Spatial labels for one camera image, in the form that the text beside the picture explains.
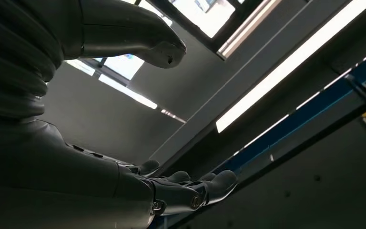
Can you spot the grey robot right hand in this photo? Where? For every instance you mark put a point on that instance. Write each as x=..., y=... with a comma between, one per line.
x=60, y=180

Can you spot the blue beam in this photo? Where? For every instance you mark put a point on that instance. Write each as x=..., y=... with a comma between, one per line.
x=312, y=109

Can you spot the long bright white strip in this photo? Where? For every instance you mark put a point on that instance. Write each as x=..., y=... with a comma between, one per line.
x=296, y=60

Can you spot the silver metal rail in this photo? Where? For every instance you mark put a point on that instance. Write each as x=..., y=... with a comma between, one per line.
x=246, y=30

